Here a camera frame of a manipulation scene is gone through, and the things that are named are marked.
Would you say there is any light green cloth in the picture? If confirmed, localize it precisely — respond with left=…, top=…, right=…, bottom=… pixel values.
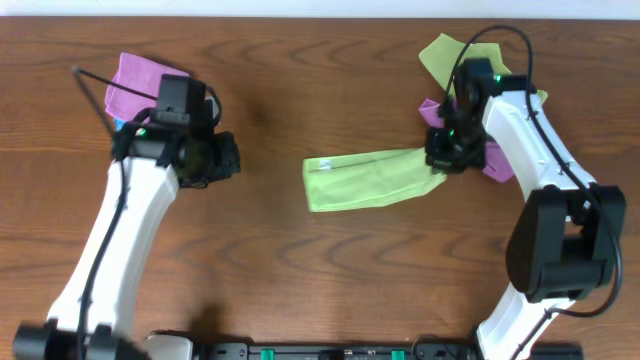
left=302, top=148, right=447, bottom=212

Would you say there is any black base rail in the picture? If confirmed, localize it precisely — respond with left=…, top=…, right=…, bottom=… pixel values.
left=149, top=341, right=585, bottom=360

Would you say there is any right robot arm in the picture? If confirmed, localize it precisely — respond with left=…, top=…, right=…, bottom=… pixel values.
left=425, top=58, right=626, bottom=359

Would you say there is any crumpled purple cloth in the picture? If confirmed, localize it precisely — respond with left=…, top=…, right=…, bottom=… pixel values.
left=418, top=98, right=514, bottom=183

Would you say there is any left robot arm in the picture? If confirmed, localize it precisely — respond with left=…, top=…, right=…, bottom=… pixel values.
left=13, top=75, right=240, bottom=360

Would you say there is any folded purple cloth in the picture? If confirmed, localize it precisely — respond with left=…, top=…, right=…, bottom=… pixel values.
left=104, top=52, right=189, bottom=123

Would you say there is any olive green cloth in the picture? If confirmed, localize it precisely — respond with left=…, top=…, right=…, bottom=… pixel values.
left=418, top=32, right=549, bottom=105

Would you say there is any folded blue cloth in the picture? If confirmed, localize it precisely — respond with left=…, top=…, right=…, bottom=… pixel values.
left=114, top=118, right=125, bottom=131

